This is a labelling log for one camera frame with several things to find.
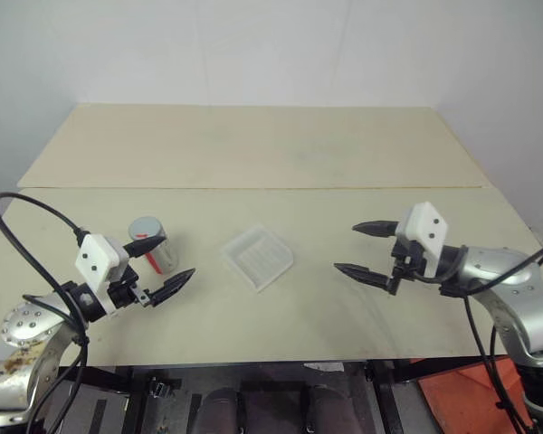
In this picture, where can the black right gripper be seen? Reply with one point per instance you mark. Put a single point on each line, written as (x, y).
(407, 260)

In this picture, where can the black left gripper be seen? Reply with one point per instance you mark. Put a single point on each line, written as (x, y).
(126, 293)

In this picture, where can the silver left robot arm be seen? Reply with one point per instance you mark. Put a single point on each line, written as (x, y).
(27, 323)

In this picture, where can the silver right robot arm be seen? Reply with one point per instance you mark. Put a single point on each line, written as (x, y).
(493, 267)

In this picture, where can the silver metal can top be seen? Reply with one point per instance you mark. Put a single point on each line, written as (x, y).
(145, 226)

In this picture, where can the clear square plastic lid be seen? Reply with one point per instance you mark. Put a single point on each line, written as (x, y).
(258, 258)

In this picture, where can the orange panel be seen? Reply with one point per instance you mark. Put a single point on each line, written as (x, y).
(461, 398)

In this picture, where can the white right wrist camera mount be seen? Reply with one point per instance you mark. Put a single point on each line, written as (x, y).
(427, 230)

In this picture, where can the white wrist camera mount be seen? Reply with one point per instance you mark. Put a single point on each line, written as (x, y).
(427, 230)
(97, 260)

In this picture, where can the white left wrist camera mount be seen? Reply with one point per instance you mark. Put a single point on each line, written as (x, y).
(97, 260)

